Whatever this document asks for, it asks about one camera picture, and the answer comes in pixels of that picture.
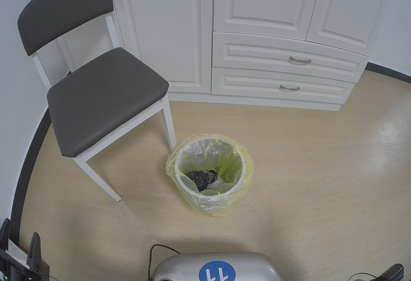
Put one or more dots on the yellow plastic bag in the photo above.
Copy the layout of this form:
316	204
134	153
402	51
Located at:
208	207

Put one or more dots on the crumpled black plastic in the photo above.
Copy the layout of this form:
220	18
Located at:
200	178

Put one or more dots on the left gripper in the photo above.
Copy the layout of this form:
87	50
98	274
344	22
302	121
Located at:
12	270

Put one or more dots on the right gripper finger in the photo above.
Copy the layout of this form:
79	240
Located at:
393	272

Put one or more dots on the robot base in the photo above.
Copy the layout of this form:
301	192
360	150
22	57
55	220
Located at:
218	267

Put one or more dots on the white trash bin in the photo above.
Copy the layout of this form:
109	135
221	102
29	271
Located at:
244	173

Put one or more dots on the crumpled white paper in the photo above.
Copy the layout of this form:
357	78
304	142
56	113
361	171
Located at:
215	184

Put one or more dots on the white wardrobe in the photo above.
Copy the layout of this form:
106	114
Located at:
263	16

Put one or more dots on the grey and white chair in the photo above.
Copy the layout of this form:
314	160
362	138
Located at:
106	93

